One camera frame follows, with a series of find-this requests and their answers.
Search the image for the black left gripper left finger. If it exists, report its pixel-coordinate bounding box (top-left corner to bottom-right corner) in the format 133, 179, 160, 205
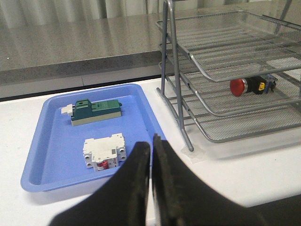
50, 142, 151, 226

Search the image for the silver metal rack frame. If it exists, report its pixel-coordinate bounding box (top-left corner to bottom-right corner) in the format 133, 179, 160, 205
157, 0, 297, 152

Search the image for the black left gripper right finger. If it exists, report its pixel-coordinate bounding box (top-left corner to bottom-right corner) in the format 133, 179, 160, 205
151, 135, 301, 226

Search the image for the blue plastic tray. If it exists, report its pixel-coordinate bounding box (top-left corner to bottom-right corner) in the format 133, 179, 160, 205
21, 84, 163, 192

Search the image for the white circuit breaker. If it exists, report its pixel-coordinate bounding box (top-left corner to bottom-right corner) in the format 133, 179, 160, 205
83, 133, 127, 171

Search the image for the green limit switch module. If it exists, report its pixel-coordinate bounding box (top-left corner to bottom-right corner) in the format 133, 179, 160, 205
61, 99, 122, 126

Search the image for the grey stone counter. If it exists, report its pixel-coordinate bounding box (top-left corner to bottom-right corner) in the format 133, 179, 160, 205
0, 2, 301, 99

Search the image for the silver mesh tray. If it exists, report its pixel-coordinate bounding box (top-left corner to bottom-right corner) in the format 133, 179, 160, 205
155, 10, 301, 83
177, 40, 301, 117
160, 61, 301, 143

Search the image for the red emergency stop button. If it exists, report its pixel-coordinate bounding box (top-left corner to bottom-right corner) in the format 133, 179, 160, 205
230, 74, 278, 97

